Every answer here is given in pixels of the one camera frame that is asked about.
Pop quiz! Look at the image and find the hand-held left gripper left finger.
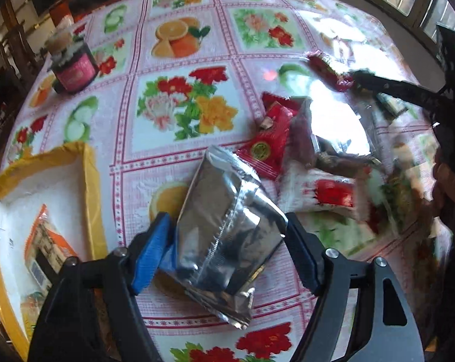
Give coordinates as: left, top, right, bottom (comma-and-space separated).
27, 212, 177, 362

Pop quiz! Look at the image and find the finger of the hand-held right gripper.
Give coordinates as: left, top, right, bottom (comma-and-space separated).
350, 68, 441, 111

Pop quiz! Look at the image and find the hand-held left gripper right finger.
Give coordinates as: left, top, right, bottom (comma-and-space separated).
286, 213, 426, 362

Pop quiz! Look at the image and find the small red snack packet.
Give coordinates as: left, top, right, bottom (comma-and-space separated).
306, 51, 354, 93

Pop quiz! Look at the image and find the orange edged cracker packet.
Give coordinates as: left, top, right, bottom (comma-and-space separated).
21, 204, 79, 306

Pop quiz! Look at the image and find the red candy packet gold emblem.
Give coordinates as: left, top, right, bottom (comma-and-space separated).
237, 103, 299, 182

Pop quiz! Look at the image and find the yellow cardboard tray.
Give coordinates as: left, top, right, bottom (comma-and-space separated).
0, 141, 108, 362

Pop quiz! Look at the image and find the person's right hand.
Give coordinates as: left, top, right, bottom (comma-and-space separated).
433, 160, 455, 232

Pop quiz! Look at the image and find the white red snack packet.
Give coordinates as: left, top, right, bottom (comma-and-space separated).
280, 160, 367, 221

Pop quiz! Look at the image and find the orange red candy packet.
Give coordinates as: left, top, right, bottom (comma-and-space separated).
261, 91, 301, 114

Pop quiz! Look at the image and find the floral fruit print tablecloth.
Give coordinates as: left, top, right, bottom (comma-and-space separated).
0, 0, 454, 362

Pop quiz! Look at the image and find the pink label glass jar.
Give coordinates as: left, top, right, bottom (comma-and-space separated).
46, 30, 100, 95

